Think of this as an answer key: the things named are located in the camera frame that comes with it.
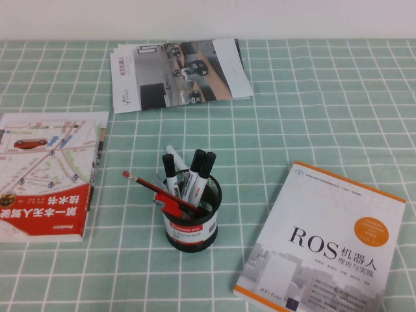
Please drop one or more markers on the white marker with grey end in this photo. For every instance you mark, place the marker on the white marker with grey end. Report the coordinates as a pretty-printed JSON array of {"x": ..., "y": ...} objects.
[{"x": 174, "y": 154}]

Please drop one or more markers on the black mesh pen holder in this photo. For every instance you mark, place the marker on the black mesh pen holder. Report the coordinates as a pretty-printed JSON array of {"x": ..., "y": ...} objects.
[{"x": 191, "y": 237}]

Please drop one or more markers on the black capped whiteboard marker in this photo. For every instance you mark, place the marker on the black capped whiteboard marker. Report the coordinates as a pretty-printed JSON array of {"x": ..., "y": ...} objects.
[
  {"x": 197, "y": 161},
  {"x": 168, "y": 165},
  {"x": 207, "y": 164}
]

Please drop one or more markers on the red utility knife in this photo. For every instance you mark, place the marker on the red utility knife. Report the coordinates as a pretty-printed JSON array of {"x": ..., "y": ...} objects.
[{"x": 169, "y": 204}]

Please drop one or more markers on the red pencil with eraser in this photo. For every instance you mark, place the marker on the red pencil with eraser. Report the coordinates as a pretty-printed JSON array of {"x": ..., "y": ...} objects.
[{"x": 143, "y": 182}]

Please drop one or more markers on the green checked tablecloth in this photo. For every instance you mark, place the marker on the green checked tablecloth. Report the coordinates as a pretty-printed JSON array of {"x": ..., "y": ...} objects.
[{"x": 292, "y": 130}]

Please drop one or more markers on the white brochure with office photo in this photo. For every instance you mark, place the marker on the white brochure with office photo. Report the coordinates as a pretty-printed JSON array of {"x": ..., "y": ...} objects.
[{"x": 149, "y": 71}]

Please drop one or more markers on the white brochure with dark edge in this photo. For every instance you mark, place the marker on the white brochure with dark edge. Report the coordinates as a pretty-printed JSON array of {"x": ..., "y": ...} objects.
[{"x": 240, "y": 48}]

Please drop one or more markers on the white orange ROS book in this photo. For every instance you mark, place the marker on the white orange ROS book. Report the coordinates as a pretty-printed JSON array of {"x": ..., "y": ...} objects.
[{"x": 325, "y": 211}]

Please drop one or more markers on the red white map book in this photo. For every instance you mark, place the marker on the red white map book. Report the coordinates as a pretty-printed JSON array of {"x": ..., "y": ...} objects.
[{"x": 48, "y": 162}]

